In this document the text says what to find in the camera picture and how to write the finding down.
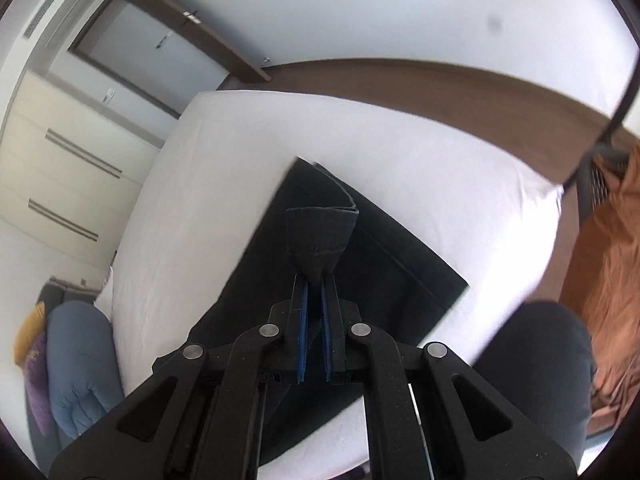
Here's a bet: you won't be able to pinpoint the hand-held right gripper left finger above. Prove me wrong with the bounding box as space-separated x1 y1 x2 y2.
48 274 312 480

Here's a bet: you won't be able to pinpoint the blue-grey cushion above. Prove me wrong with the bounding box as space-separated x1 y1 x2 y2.
47 301 125 440

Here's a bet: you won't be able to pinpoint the black pants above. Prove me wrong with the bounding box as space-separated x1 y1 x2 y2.
152 156 470 467

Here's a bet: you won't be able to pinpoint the white air vent grille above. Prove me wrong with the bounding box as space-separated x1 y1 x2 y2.
22 0 98 41

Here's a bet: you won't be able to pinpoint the black metal chair frame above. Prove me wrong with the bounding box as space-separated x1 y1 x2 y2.
562 67 640 226

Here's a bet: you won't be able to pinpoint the purple cushion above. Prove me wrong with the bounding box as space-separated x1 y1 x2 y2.
26 331 56 438

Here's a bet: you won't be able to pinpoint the person's leg in dark trousers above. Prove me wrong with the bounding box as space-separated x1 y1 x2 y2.
470 301 598 478

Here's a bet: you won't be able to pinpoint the brown wooden headboard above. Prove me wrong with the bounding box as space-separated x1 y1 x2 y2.
260 58 640 158

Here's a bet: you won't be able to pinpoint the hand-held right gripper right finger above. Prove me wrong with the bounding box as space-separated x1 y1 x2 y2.
319 274 586 480

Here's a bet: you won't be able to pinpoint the cream wardrobe with drawers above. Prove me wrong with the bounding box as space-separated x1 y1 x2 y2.
0 67 163 268

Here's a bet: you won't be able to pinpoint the white door with brown frame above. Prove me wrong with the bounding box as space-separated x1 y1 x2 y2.
67 0 273 121

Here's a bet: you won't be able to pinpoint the yellow cushion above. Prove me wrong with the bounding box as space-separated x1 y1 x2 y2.
14 302 47 367

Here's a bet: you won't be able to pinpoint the white bed mattress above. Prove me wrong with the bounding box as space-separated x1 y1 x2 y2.
94 90 566 480

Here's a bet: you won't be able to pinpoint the orange cloth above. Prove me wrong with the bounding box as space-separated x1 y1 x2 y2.
559 142 640 413

